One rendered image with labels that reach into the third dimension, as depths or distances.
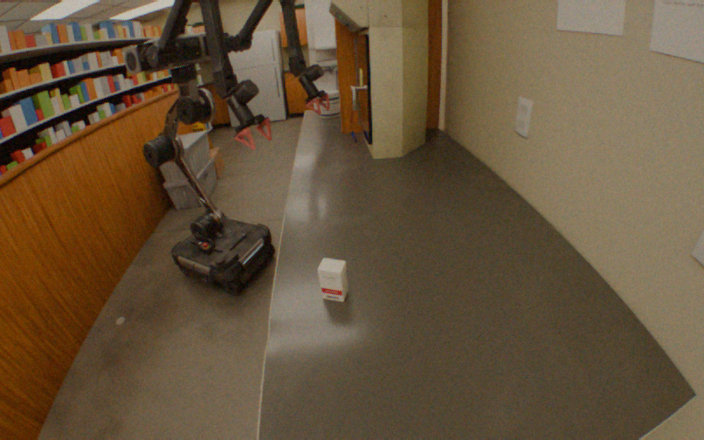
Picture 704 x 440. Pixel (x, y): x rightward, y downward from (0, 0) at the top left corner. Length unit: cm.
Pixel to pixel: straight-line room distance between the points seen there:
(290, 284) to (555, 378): 50
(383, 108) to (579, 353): 90
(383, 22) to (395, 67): 16
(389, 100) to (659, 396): 105
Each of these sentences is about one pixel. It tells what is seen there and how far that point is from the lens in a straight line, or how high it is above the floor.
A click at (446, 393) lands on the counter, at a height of 94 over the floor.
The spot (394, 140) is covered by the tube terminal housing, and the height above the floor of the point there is 101.
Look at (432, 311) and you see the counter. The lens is 54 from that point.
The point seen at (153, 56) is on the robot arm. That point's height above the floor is 144.
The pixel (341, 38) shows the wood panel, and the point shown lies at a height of 139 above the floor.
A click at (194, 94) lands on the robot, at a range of 167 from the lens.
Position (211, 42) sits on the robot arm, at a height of 142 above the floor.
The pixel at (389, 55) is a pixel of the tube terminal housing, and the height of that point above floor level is 131.
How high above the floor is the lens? 135
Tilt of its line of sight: 33 degrees down
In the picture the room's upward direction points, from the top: 4 degrees counter-clockwise
